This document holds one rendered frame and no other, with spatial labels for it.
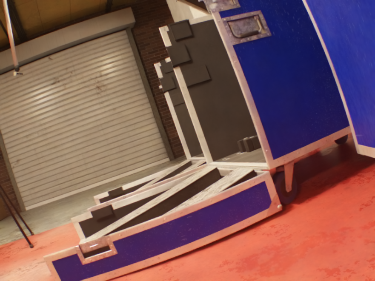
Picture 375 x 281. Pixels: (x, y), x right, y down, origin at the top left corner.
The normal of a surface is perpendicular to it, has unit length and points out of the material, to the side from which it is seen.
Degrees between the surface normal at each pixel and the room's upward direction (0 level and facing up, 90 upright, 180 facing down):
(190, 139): 90
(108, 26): 90
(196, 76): 90
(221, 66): 90
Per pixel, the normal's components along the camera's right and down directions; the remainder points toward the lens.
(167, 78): 0.19, -0.06
